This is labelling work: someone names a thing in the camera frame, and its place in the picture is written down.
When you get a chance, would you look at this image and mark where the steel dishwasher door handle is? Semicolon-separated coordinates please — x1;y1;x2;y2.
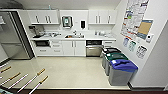
86;45;103;49

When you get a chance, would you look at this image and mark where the stainless steel dishwasher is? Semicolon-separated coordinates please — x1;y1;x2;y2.
85;39;104;58

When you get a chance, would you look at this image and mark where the stainless steel sink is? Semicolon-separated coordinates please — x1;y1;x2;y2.
64;34;85;39

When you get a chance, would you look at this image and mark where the white two-door base cabinet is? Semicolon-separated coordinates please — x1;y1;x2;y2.
62;39;87;57

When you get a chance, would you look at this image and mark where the chrome sink faucet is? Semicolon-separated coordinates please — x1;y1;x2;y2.
72;29;78;36

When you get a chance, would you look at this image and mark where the black-lid waste bin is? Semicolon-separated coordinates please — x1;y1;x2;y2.
101;47;122;69

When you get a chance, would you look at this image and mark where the steel paper towel dispenser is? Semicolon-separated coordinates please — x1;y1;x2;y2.
61;15;73;29

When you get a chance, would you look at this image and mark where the green-lid waste bin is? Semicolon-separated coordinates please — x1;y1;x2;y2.
103;52;129;77

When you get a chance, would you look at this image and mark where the countertop dish rack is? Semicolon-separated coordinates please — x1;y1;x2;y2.
43;31;62;38

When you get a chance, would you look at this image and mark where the black built-in microwave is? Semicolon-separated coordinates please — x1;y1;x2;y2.
34;39;51;48

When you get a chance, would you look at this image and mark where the white microwave base cabinet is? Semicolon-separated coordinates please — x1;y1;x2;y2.
33;39;52;57

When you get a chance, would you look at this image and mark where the blue-lid recycling bin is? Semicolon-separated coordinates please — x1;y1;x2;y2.
108;59;139;87

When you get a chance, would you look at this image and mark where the pale blue bottle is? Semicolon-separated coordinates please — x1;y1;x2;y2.
48;3;53;11

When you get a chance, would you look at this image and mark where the notice board with papers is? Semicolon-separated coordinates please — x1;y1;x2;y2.
120;0;150;41

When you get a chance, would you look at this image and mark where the white waste sorting sign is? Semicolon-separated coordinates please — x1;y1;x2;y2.
135;44;148;60

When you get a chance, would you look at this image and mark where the stainless steel refrigerator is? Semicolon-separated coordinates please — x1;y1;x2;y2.
0;10;34;61

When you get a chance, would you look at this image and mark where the grey dishwasher wire rack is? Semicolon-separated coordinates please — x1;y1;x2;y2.
86;40;103;46

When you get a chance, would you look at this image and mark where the foosball rod wooden handle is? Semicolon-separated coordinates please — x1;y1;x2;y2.
1;72;22;86
18;68;47;93
28;75;50;94
0;65;13;74

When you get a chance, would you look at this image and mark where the brown framed wall notice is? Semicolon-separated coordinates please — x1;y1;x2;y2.
137;19;154;41

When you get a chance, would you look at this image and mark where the white wall thermostat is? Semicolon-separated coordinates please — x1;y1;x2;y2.
146;33;154;43

